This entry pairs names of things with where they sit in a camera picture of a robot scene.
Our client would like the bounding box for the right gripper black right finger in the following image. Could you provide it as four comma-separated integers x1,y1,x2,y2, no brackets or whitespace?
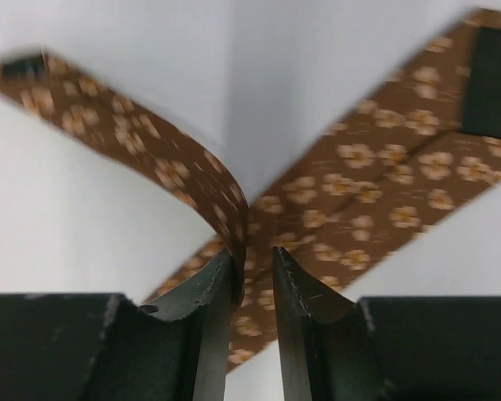
272,246,397,400

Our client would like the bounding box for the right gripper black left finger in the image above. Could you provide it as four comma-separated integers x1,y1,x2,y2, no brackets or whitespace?
80,251,234,400

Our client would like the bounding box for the brown floral tie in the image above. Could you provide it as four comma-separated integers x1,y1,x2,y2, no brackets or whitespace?
0,9,501,368

